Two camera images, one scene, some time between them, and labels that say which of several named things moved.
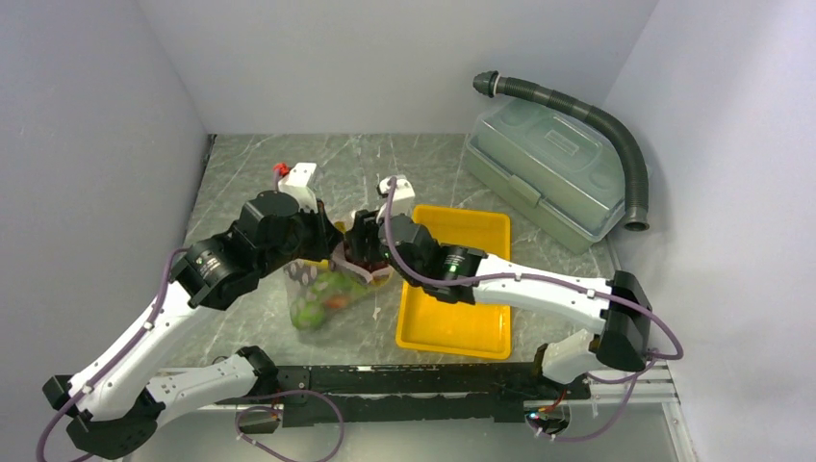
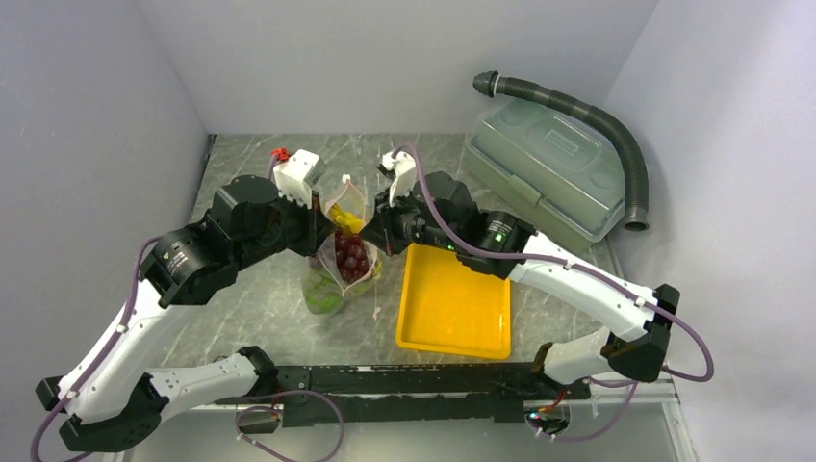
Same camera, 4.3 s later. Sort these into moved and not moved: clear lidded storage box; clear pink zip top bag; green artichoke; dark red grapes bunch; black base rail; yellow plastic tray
Moved: dark red grapes bunch; clear pink zip top bag; green artichoke
Not moved: black base rail; yellow plastic tray; clear lidded storage box
